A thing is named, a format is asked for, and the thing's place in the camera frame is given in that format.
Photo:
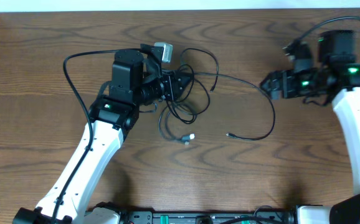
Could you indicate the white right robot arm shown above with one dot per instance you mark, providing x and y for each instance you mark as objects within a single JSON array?
[{"x": 341, "y": 86}]

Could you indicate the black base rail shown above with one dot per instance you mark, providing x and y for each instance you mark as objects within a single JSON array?
[{"x": 217, "y": 217}]

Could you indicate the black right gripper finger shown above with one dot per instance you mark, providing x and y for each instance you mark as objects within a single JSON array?
[
  {"x": 274, "y": 92},
  {"x": 272, "y": 80}
]

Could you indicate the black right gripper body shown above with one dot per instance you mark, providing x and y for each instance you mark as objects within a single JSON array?
[{"x": 303, "y": 84}]

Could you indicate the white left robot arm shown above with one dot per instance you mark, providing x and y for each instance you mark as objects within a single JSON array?
[{"x": 109, "y": 120}]

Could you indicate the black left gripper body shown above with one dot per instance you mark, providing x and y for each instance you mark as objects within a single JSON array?
[{"x": 170, "y": 86}]

